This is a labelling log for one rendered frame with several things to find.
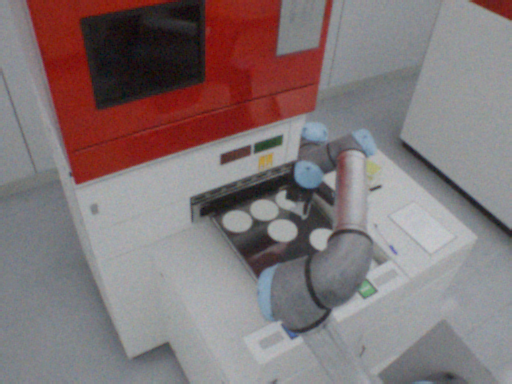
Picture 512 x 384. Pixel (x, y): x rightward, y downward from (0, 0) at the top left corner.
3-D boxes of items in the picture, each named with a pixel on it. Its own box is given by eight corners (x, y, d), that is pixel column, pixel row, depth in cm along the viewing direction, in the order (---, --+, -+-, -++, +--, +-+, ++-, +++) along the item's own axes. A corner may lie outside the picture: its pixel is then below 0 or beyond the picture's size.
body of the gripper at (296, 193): (290, 185, 148) (294, 157, 139) (316, 192, 146) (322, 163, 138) (284, 201, 142) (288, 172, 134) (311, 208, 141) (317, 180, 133)
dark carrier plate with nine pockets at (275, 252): (213, 215, 160) (213, 214, 160) (293, 184, 175) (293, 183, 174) (264, 287, 140) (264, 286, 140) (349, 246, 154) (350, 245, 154)
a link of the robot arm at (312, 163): (324, 159, 112) (327, 133, 120) (287, 174, 118) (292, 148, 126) (340, 180, 116) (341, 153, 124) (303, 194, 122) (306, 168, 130)
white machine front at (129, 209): (94, 259, 152) (68, 172, 124) (290, 184, 185) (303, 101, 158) (97, 265, 150) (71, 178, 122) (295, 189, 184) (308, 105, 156)
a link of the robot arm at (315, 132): (299, 134, 122) (302, 117, 128) (295, 165, 130) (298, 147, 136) (328, 139, 121) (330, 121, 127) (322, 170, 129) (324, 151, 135)
